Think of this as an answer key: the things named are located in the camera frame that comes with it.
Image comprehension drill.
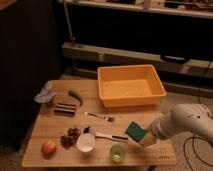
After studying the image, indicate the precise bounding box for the green sponge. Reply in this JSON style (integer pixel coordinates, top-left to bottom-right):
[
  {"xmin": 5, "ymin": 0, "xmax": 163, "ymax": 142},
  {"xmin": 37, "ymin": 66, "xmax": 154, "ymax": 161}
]
[{"xmin": 125, "ymin": 122, "xmax": 147, "ymax": 142}]

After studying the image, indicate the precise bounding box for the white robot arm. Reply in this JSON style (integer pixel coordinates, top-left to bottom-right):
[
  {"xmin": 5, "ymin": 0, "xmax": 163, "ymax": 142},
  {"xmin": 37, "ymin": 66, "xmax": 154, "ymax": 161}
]
[{"xmin": 139, "ymin": 103, "xmax": 213, "ymax": 148}]

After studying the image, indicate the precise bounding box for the green plastic cup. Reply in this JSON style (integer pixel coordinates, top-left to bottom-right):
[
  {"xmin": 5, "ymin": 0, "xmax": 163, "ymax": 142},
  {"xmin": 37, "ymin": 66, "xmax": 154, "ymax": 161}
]
[{"xmin": 110, "ymin": 144, "xmax": 125, "ymax": 163}]

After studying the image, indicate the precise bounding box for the small brush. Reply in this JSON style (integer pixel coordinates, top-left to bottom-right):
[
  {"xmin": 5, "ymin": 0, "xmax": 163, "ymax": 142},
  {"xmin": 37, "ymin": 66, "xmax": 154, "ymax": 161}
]
[{"xmin": 85, "ymin": 112, "xmax": 115, "ymax": 122}]

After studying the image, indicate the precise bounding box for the orange plastic bin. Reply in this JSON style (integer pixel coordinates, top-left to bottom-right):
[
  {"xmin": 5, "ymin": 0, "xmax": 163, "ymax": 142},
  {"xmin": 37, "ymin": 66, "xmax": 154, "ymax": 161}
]
[{"xmin": 98, "ymin": 64, "xmax": 166, "ymax": 107}]

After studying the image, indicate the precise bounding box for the wooden table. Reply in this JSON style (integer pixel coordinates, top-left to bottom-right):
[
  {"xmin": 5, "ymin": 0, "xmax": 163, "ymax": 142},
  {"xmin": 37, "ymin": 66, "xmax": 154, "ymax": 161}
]
[{"xmin": 21, "ymin": 78, "xmax": 177, "ymax": 168}]

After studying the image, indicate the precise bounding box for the dark grape bunch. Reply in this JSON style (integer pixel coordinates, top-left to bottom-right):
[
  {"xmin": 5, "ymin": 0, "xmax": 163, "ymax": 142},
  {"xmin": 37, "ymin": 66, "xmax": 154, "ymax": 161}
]
[{"xmin": 60, "ymin": 127, "xmax": 81, "ymax": 148}]

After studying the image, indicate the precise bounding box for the green chili pepper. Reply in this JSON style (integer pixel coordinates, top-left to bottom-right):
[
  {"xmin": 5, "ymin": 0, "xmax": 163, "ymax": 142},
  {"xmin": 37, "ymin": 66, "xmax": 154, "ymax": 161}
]
[{"xmin": 68, "ymin": 90, "xmax": 83, "ymax": 107}]

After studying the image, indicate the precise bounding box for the dark striped block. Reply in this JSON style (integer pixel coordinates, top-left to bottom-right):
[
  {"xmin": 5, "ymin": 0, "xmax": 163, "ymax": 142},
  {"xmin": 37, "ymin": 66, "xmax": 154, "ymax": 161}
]
[{"xmin": 54, "ymin": 103, "xmax": 77, "ymax": 116}]

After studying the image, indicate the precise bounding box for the red apple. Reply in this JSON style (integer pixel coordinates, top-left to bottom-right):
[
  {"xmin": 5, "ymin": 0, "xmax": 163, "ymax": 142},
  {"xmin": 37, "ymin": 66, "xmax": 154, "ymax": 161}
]
[{"xmin": 41, "ymin": 140, "xmax": 57, "ymax": 156}]

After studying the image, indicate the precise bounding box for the crumpled white cloth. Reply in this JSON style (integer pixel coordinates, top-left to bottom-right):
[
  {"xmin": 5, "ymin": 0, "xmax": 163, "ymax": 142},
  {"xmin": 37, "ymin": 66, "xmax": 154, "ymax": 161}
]
[{"xmin": 34, "ymin": 81, "xmax": 56, "ymax": 103}]

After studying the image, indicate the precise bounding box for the black floor cable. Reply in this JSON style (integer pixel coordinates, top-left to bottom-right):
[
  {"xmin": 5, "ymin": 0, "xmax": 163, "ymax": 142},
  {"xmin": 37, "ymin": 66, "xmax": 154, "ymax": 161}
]
[{"xmin": 182, "ymin": 134, "xmax": 213, "ymax": 171}]

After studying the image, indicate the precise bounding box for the white handled spatula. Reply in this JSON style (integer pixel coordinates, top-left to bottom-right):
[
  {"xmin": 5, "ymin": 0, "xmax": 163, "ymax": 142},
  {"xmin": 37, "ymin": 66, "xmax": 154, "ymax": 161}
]
[{"xmin": 83, "ymin": 127, "xmax": 129, "ymax": 142}]

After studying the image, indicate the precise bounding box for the metal shelf rail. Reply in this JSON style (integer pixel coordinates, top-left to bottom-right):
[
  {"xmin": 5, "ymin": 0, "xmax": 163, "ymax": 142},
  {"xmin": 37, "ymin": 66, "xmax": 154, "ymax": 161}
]
[{"xmin": 62, "ymin": 42, "xmax": 213, "ymax": 78}]

